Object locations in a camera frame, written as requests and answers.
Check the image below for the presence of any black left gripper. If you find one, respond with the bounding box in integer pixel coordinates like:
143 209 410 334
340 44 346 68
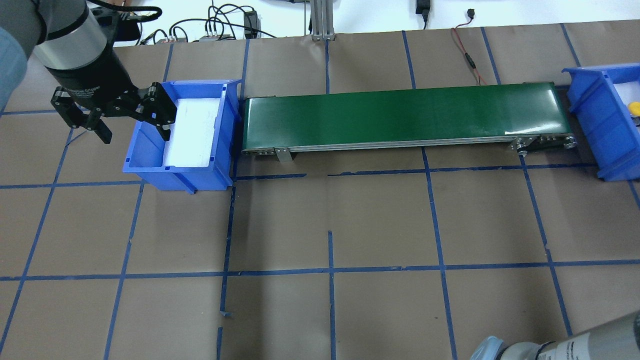
48 47 178 144

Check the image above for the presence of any yellow push button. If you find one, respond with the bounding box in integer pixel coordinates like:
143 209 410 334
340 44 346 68
627 101 640 118

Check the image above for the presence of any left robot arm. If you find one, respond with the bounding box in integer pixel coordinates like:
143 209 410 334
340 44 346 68
0 0 178 144

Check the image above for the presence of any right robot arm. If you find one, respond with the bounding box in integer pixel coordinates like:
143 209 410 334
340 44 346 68
470 311 640 360

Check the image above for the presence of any white foam pad left bin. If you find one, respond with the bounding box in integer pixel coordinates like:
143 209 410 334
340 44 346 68
163 98 221 167

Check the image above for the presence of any white foam pad bin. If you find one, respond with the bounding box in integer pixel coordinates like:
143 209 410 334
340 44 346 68
614 80 640 128
163 98 221 167

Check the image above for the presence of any blue left plastic bin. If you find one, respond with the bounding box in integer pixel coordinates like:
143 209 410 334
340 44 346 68
122 79 242 194

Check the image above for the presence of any blue plastic bin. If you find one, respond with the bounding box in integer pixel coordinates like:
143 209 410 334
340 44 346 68
562 63 640 182
122 79 242 194

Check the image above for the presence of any black power adapter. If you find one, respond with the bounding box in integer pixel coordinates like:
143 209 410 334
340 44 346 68
243 10 261 39

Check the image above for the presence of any black hanging plug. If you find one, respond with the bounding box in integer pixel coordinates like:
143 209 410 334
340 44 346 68
415 0 432 30

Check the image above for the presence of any green conveyor belt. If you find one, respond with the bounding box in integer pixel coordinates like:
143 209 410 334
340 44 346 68
242 82 578 161

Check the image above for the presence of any blue right plastic bin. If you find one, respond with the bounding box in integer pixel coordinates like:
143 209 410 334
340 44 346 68
562 63 640 182

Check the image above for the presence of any white foam pad right bin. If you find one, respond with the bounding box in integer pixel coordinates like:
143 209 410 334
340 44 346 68
614 80 640 128

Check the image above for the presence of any black cable bundle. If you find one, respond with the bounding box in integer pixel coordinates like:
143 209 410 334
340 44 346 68
140 2 278 46

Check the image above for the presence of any aluminium profile post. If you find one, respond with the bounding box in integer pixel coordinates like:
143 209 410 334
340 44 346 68
309 0 336 41

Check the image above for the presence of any red black wire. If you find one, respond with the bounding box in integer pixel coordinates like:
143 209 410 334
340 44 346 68
451 9 488 86

